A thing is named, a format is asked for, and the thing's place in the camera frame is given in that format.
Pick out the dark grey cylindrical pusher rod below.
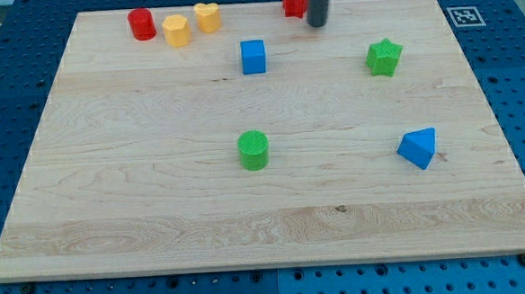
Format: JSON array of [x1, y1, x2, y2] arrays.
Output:
[[306, 0, 330, 28]]

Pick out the red star block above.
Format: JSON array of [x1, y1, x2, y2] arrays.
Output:
[[281, 0, 308, 18]]

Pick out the blue cube block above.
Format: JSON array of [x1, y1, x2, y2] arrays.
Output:
[[240, 40, 267, 75]]

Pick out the green star block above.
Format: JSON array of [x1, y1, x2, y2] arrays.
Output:
[[366, 38, 403, 77]]

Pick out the yellow heart block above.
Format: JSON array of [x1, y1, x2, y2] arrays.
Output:
[[193, 3, 221, 34]]

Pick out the yellow hexagon block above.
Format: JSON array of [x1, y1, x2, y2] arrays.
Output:
[[162, 13, 191, 48]]

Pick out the white fiducial marker tag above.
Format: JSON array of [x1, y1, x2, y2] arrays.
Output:
[[446, 5, 485, 28]]

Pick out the wooden board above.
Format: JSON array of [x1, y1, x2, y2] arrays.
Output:
[[0, 0, 525, 283]]

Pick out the green cylinder block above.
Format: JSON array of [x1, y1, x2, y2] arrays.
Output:
[[237, 129, 270, 171]]

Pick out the blue triangular prism block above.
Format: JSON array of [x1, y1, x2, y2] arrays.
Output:
[[396, 128, 436, 170]]

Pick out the red cylinder block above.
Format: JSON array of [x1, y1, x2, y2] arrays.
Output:
[[127, 7, 156, 41]]

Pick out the black bolt front left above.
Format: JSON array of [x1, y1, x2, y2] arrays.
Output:
[[19, 282, 36, 294]]

